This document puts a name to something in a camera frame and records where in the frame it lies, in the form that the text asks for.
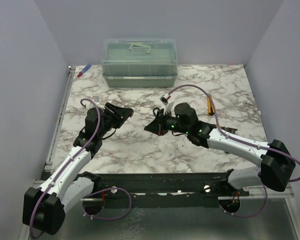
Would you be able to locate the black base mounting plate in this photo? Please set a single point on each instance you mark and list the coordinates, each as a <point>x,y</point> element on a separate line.
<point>158,190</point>

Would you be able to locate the aluminium rail left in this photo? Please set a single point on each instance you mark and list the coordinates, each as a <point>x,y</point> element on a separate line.
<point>47,165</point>

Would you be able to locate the yellow utility knife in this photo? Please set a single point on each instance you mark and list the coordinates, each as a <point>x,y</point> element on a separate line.
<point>211,110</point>

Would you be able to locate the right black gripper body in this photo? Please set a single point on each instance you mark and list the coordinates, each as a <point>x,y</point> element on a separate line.
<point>166,123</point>

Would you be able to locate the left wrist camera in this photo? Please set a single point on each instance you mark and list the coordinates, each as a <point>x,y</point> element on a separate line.
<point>96,99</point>

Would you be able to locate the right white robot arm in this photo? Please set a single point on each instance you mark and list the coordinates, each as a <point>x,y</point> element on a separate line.
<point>273,166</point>

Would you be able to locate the green transparent toolbox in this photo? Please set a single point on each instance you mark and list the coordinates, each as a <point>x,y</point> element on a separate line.
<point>139,63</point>

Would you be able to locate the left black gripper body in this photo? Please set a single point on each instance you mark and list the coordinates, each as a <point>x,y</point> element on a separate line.
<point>112,120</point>

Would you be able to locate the black padlock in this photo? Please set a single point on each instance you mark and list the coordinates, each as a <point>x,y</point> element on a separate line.
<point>156,111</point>

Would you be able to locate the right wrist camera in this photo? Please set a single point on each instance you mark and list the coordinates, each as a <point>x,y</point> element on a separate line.
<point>168,103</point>

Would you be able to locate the blue red screwdriver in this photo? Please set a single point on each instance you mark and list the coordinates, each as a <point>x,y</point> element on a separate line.
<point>84,70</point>

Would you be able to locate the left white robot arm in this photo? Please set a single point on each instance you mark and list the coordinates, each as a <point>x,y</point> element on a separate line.
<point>45,207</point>

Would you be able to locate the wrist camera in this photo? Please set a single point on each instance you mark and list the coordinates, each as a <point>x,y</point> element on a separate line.
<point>168,103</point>
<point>96,99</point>

